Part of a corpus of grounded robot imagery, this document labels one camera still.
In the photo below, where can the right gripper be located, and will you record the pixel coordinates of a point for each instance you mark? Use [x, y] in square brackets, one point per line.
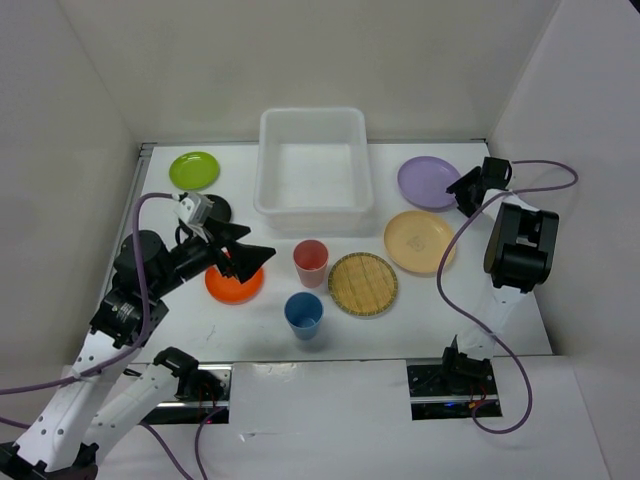
[460, 188]

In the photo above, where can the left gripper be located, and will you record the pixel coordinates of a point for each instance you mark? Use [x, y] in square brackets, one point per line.
[245, 259]

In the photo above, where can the purple plate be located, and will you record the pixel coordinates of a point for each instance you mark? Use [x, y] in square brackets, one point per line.
[423, 182]

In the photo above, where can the beige plate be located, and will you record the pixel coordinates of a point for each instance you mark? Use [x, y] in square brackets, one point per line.
[416, 240]

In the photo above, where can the round bamboo mat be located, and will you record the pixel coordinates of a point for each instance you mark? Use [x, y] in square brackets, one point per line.
[363, 284]

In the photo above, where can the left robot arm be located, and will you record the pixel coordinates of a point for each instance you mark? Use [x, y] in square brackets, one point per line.
[79, 427]

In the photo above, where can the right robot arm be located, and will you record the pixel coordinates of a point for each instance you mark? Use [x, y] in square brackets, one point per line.
[518, 257]

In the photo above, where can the clear plastic bin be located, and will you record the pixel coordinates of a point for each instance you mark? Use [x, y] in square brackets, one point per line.
[313, 171]

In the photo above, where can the black plate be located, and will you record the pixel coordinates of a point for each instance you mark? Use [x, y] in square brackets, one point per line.
[221, 209]

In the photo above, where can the orange plate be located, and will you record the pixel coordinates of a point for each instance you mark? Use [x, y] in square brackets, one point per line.
[230, 290]

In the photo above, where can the pink plastic cup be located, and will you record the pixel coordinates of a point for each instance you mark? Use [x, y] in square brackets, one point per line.
[311, 259]

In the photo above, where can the green plate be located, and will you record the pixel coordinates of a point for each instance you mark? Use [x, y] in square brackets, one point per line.
[194, 171]

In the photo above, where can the blue plastic cup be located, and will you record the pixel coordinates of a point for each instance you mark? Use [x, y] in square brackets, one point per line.
[304, 311]

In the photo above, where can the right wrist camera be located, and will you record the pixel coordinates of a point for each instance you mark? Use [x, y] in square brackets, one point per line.
[496, 173]

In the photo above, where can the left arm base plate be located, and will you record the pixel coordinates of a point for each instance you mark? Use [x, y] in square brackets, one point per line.
[210, 395]

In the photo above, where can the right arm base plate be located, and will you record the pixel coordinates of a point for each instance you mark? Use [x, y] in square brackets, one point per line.
[434, 397]

